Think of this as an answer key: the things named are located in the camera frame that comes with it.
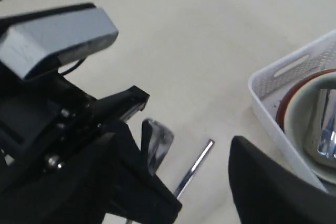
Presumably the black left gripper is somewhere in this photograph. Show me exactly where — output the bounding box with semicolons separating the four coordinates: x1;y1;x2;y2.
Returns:
1;66;150;223

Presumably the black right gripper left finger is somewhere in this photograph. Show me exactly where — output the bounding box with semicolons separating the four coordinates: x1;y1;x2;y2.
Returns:
100;120;182;223

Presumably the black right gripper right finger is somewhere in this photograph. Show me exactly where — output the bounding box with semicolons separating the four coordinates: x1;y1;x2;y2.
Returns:
228;136;335;223

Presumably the shiny steel cup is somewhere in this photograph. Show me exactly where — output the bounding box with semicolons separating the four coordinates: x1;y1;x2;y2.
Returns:
317;89;335;160

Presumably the cream ceramic bowl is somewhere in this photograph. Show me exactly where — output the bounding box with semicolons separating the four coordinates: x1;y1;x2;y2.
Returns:
277;69;335;184

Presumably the steel table fork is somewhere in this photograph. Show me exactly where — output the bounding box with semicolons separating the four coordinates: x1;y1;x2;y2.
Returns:
141;118;174;176

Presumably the steel table knife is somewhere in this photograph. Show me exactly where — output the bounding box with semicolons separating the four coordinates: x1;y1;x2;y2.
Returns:
173;139;215;199

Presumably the small dark red dish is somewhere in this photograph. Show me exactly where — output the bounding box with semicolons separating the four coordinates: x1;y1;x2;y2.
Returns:
275;68;336;133

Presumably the white perforated plastic basket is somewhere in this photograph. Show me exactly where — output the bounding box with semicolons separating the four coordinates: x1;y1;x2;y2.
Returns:
248;30;335;195

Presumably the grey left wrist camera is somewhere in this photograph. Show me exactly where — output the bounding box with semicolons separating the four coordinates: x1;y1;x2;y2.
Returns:
1;3;119;81

